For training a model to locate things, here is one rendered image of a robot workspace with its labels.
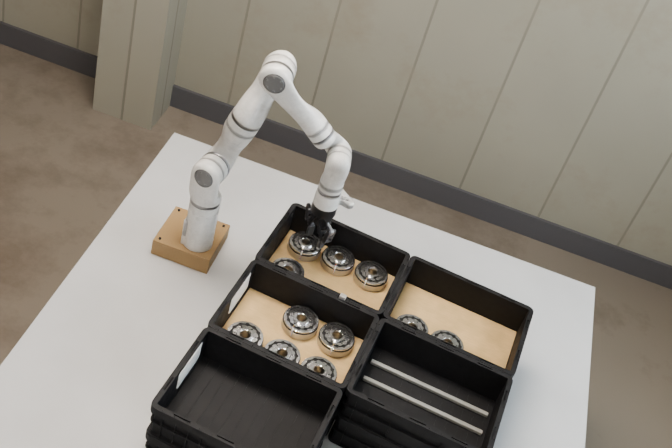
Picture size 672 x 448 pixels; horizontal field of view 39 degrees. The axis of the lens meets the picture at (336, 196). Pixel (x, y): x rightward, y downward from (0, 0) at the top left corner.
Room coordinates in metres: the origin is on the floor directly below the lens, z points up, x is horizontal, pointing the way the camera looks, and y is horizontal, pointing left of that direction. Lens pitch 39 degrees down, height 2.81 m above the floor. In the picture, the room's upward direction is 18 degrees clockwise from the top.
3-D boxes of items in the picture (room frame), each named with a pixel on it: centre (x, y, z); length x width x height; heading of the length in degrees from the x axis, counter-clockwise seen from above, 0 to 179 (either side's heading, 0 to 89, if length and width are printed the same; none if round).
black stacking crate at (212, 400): (1.49, 0.05, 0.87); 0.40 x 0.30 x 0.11; 80
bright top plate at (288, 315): (1.86, -0.01, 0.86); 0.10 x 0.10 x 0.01
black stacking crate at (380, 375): (1.72, -0.40, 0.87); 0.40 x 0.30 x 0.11; 80
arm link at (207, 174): (2.14, 0.37, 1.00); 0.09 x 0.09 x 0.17; 78
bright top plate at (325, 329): (1.84, -0.12, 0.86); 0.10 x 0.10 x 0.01
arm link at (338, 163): (2.14, 0.02, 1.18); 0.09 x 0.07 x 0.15; 6
